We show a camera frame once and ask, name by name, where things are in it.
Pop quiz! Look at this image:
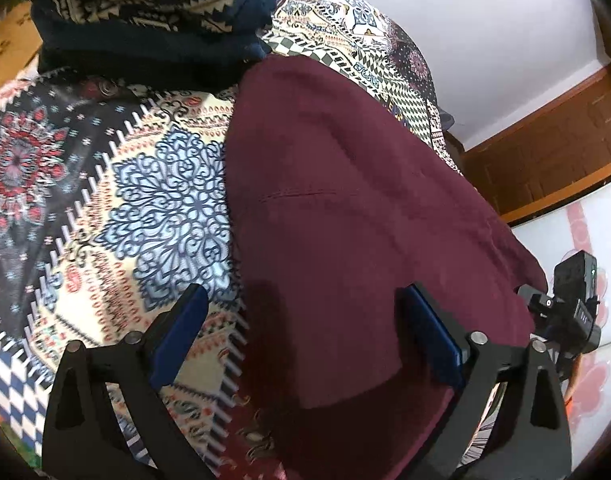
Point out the grey white printed bedsheet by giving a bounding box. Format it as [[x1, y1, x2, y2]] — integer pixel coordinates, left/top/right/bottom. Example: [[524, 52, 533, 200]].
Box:
[[458, 385, 501, 466]]

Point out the white wardrobe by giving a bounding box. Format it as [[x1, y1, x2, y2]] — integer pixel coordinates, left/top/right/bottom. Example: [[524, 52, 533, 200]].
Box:
[[505, 180, 611, 461]]

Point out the patterned patchwork blanket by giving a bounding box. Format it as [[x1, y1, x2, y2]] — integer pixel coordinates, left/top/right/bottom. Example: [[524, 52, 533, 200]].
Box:
[[0, 0, 466, 480]]

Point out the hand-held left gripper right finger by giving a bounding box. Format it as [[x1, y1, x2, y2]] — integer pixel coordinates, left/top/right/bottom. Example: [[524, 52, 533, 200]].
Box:
[[396, 284, 572, 480]]

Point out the cardboard box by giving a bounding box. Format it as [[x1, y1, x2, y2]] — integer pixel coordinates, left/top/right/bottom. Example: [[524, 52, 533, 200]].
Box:
[[0, 0, 43, 96]]

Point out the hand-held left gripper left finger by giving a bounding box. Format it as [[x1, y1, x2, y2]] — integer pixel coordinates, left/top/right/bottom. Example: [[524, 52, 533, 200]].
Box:
[[41, 284, 221, 480]]

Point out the maroon garment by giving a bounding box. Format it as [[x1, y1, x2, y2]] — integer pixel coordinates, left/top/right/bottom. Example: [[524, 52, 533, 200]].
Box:
[[222, 55, 549, 480]]

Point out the dark blue patterned cloth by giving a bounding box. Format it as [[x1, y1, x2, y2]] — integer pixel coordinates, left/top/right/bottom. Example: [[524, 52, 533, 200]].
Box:
[[25, 0, 291, 88]]

